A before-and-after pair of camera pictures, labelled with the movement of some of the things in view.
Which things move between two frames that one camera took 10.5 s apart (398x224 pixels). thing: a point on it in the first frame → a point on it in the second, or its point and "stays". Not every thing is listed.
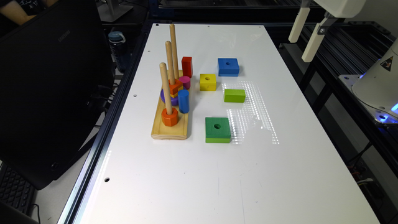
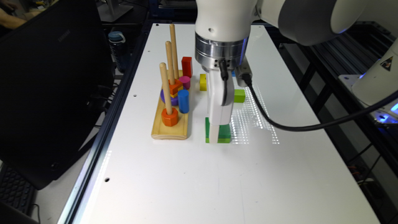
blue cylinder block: x=183 y=98 stays
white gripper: x=341 y=9 → x=219 y=113
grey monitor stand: x=111 y=10 stays
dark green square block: x=217 y=130 stays
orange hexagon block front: x=170 y=120 stays
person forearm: x=15 y=11 → x=11 y=21
